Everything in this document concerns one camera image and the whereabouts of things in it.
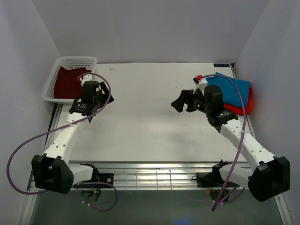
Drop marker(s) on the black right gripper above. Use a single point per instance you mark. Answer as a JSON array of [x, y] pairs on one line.
[[187, 96]]

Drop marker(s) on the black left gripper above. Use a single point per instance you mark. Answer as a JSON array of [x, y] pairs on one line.
[[105, 96]]

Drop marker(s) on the dark red t shirt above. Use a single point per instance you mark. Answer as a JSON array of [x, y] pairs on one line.
[[67, 85]]

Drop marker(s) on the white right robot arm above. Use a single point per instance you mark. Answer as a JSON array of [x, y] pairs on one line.
[[268, 175]]

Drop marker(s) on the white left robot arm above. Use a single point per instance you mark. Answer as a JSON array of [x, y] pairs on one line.
[[51, 170]]

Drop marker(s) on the blue table label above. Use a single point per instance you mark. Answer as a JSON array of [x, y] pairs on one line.
[[221, 65]]

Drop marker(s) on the folded blue t shirt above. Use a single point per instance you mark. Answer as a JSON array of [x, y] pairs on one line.
[[232, 89]]

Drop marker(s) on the white plastic basket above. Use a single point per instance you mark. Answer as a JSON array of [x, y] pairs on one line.
[[68, 62]]

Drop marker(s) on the folded orange red t shirt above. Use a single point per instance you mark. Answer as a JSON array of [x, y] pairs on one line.
[[238, 110]]

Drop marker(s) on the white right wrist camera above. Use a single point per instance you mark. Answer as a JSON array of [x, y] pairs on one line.
[[200, 83]]

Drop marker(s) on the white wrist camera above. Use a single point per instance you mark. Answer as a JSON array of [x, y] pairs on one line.
[[85, 78], [200, 83]]

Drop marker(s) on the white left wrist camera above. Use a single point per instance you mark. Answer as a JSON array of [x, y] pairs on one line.
[[85, 78]]

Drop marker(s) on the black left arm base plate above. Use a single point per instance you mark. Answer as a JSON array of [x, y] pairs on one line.
[[106, 178]]

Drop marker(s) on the aluminium rail frame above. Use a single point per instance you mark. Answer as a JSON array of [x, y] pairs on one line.
[[140, 176]]

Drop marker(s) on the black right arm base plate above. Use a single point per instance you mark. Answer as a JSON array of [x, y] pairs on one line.
[[205, 180]]

